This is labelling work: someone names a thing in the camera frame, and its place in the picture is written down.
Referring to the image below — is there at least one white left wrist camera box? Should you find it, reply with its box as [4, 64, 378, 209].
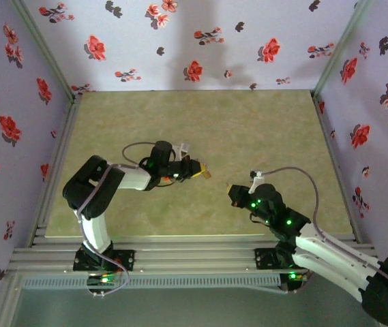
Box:
[172, 142, 193, 161]

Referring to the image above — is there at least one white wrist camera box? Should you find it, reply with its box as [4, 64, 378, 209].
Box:
[249, 170, 266, 195]
[172, 142, 193, 161]

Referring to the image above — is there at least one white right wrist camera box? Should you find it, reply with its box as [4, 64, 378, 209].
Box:
[249, 170, 266, 195]

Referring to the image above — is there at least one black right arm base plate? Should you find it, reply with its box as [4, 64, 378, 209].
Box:
[254, 247, 295, 271]

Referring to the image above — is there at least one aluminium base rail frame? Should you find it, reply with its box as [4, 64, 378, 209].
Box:
[8, 234, 382, 273]

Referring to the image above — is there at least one aluminium side rail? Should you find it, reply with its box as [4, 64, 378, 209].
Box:
[26, 93, 83, 247]
[311, 91, 363, 243]

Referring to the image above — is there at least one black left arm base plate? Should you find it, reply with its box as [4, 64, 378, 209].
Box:
[73, 249, 136, 273]

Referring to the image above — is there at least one grey slotted cable duct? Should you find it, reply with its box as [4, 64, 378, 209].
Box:
[21, 275, 282, 291]

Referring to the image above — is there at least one aluminium corner post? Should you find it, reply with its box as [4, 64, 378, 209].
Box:
[11, 0, 78, 102]
[311, 0, 368, 98]

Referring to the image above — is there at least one aluminium lower frame post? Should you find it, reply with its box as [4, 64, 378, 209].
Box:
[0, 272, 24, 327]

